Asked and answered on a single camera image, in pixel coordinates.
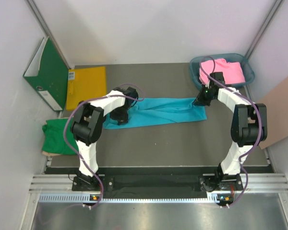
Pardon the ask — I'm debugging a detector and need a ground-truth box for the green t shirt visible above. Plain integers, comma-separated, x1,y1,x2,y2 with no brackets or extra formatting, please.
42,118,76,155

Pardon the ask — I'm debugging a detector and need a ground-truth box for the aluminium frame rail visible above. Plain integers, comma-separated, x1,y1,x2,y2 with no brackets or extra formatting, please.
29,173,288,193

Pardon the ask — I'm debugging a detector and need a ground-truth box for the yellow folder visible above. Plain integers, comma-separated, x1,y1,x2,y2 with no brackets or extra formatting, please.
66,66,107,111

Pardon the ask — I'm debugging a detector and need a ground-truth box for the green ring binder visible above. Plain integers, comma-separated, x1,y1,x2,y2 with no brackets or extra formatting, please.
23,38,69,111

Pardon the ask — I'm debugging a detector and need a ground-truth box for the pink t shirt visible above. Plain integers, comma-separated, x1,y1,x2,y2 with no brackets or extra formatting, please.
199,58,245,84

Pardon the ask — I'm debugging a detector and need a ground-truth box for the grey slotted cable duct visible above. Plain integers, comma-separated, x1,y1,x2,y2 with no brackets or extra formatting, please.
39,193,219,203

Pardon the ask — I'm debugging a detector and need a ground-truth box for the brown cardboard sheet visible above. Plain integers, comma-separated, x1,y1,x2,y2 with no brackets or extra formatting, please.
257,77,288,149

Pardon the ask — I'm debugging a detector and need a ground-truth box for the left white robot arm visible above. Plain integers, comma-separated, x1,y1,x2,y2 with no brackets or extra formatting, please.
71,87,139,191

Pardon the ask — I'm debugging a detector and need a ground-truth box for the blue plastic bin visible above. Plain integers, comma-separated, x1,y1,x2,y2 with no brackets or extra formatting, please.
189,53,255,89

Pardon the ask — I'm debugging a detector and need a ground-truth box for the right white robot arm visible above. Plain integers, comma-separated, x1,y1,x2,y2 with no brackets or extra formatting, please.
193,72,267,192

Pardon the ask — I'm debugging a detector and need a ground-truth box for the teal t shirt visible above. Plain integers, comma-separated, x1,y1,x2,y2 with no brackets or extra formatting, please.
103,98,207,130

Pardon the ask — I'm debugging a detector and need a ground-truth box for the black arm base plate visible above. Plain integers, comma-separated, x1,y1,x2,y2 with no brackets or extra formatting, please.
72,174,242,196

